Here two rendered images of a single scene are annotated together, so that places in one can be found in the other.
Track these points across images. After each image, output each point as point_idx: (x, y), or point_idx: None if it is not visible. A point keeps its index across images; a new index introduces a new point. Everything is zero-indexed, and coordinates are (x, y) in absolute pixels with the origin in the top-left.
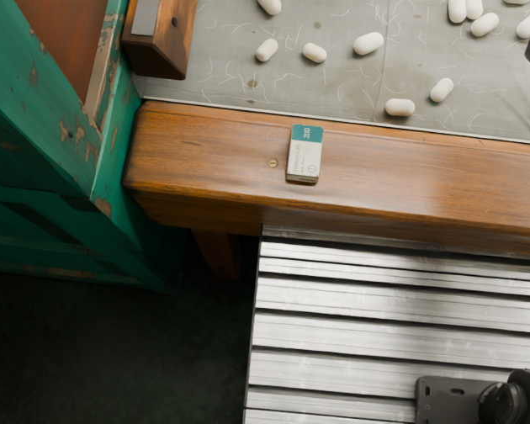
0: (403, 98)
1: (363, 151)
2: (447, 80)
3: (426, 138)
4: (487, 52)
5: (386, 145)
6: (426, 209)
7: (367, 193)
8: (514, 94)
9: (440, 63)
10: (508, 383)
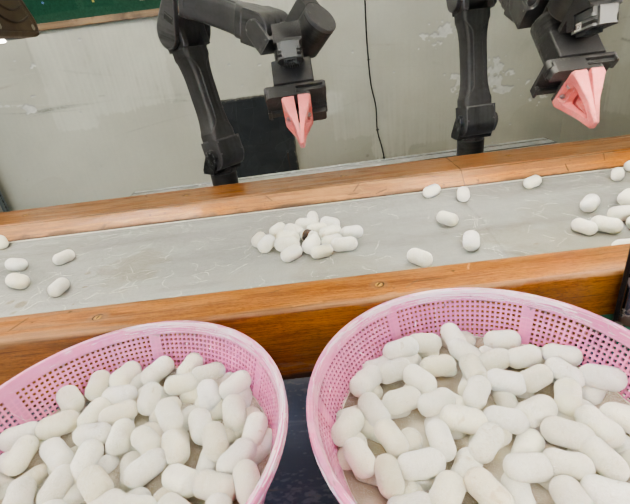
0: None
1: None
2: (619, 170)
3: (602, 158)
4: (606, 197)
5: (623, 147)
6: (574, 142)
7: (611, 139)
8: (563, 188)
9: None
10: (495, 122)
